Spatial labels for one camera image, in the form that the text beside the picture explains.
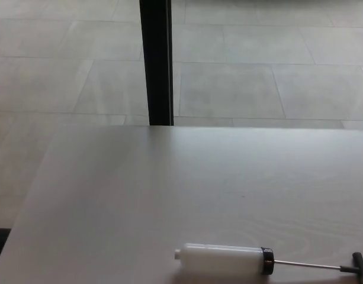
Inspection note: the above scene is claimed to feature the white air pump black handle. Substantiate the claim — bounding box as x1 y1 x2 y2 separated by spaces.
174 243 363 284

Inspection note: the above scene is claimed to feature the black vertical post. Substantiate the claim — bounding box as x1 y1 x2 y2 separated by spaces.
139 0 175 127

